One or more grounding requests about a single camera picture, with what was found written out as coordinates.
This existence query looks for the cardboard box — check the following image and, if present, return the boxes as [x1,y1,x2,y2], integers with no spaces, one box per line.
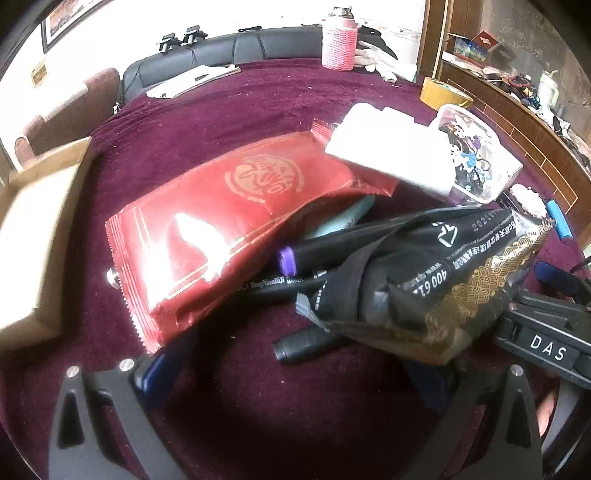
[0,136,93,344]

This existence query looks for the white sponge pad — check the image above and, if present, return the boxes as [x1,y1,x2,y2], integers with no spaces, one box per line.
[323,102,457,205]

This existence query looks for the white cloth gloves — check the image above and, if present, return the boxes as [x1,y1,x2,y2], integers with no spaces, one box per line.
[355,40,419,85]

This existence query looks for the red snack packet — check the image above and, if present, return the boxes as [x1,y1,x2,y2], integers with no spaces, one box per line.
[105,119,399,356]

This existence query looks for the clear container of hair accessories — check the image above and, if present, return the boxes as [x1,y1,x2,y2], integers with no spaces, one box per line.
[428,104,523,207]

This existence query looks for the black leather sofa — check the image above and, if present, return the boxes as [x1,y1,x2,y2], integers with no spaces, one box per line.
[121,27,324,101]

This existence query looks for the framed painting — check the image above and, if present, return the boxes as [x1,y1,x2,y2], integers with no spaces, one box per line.
[41,0,118,54]

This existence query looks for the brown armchair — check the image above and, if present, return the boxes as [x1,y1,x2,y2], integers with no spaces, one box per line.
[13,67,122,163]

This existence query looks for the purple-capped black marker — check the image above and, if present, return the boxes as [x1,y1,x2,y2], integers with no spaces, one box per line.
[277,225,386,274]

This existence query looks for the light blue tissue pack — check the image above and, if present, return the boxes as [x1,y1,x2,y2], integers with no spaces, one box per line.
[302,194,377,241]

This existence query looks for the white notebook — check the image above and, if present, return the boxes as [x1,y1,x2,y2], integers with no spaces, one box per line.
[146,64,242,99]

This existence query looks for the pink knitted bottle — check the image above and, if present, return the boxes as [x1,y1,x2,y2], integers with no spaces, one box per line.
[320,6,362,73]

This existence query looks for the person's right hand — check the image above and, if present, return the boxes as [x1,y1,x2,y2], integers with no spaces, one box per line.
[538,390,561,439]

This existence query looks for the black marker pen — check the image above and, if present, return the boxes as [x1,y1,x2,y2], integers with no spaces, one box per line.
[271,327,354,366]
[238,269,345,304]

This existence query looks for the yellow tape roll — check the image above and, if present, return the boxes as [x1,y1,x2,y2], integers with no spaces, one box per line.
[419,77,475,112]

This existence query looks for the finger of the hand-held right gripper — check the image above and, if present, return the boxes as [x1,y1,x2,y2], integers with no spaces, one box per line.
[544,198,574,241]
[534,260,588,306]

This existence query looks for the black gold-patterned packet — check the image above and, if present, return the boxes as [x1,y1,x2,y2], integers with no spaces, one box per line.
[295,207,555,368]

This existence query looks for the wooden cabinet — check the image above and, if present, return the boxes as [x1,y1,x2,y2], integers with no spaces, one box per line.
[418,0,591,222]

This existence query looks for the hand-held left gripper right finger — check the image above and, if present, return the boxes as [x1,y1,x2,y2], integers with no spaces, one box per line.
[397,357,543,480]

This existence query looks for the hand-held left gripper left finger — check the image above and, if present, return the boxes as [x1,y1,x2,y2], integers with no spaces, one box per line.
[48,332,195,480]

